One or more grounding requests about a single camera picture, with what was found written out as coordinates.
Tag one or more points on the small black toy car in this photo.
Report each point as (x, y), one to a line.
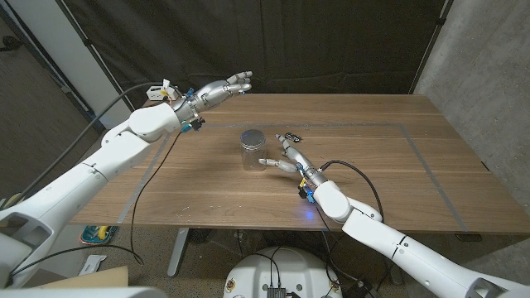
(292, 137)

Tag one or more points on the black backdrop stand pole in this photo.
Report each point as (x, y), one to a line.
(432, 41)
(93, 51)

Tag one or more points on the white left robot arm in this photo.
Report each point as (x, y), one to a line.
(83, 169)

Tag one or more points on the grey table leg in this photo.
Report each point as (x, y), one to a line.
(178, 252)

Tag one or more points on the black backdrop curtain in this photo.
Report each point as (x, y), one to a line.
(310, 41)

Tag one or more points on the brown cardboard piece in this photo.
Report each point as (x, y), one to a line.
(91, 279)

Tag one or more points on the white power strip box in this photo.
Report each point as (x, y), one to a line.
(155, 93)

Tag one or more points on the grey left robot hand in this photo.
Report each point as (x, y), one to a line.
(211, 93)

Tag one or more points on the white paper scrap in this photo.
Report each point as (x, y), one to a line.
(93, 264)

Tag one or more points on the clear plastic jar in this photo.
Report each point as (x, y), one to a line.
(253, 159)

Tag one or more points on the white robot torso base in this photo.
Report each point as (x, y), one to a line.
(298, 269)

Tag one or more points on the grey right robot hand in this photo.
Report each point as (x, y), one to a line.
(299, 159)

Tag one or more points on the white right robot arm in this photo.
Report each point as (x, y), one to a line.
(397, 244)

